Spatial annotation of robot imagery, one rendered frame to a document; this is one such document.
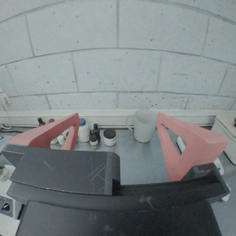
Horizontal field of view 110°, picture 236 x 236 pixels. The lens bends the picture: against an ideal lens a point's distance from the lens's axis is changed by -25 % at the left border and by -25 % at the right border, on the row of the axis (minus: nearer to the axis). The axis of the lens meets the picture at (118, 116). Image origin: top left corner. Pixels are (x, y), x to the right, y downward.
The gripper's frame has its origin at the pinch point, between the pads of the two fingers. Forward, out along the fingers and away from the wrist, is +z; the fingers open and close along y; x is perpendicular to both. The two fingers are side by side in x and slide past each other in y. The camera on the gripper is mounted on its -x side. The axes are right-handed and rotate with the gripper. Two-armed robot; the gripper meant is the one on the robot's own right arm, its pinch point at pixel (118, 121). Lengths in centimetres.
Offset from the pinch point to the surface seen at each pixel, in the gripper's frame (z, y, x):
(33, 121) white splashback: 44, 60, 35
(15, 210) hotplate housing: -8, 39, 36
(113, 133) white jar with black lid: 31.2, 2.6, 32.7
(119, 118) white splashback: 44, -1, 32
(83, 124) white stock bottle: 33.0, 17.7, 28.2
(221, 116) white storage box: 36, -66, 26
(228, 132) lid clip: 24, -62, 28
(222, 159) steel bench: 15, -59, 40
